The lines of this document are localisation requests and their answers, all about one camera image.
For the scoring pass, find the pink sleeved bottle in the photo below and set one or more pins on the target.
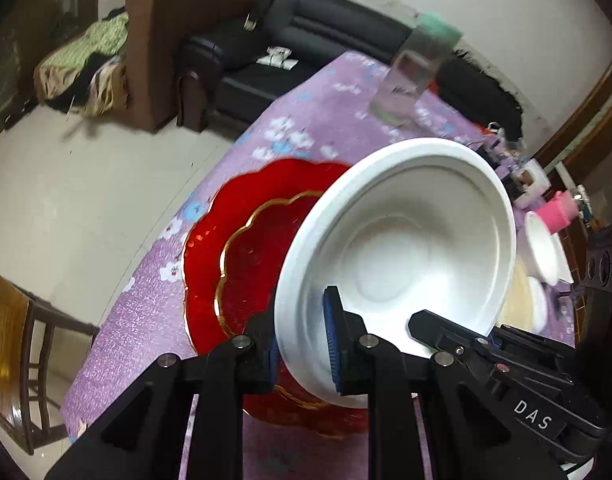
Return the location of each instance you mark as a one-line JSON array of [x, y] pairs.
[[556, 212]]

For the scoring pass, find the wooden door frame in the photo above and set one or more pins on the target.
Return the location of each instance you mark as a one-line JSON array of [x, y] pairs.
[[586, 110]]

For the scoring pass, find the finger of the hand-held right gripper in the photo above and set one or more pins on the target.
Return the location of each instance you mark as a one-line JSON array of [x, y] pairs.
[[446, 332], [531, 347]]

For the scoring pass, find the purple floral tablecloth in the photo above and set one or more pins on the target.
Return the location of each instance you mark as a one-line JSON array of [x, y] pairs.
[[136, 335]]

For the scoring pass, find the large red glass plate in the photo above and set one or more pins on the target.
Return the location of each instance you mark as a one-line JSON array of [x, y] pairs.
[[206, 260]]

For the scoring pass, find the patterned beige blanket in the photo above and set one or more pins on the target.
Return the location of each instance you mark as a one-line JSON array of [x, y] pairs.
[[51, 80]]

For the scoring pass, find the brown armchair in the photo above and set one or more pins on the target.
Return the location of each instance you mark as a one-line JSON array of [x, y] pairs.
[[156, 35]]

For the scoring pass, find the small red gold-rimmed plate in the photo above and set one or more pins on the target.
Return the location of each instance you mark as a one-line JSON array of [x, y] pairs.
[[256, 260]]

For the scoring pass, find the black leather sofa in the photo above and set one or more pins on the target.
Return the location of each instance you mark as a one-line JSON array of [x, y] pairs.
[[246, 80]]

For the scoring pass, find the dark wooden glass doors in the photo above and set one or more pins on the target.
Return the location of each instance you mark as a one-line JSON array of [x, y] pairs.
[[36, 20]]

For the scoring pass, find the wooden chair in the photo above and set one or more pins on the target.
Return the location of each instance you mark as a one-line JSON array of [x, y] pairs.
[[36, 360]]

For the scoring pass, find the green jacket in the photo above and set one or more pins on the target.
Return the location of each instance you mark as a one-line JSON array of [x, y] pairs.
[[101, 40]]

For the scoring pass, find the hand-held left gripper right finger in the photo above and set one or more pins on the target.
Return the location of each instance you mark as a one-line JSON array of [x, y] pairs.
[[332, 340]]

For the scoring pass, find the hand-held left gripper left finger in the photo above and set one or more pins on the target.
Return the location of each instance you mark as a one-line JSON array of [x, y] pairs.
[[272, 357]]

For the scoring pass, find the clear green-lidded water bottle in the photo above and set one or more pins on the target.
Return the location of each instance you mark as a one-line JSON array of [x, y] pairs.
[[411, 75]]

